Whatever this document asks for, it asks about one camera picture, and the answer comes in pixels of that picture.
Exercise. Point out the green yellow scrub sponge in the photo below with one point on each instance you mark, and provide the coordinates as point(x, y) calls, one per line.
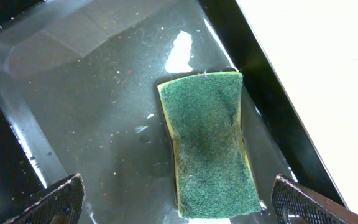
point(213, 177)

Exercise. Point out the black water tray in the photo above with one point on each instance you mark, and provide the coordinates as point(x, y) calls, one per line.
point(78, 94)

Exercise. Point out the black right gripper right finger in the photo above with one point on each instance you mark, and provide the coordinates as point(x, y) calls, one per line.
point(295, 203)

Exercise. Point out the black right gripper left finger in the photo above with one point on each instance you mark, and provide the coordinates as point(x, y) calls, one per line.
point(61, 202)

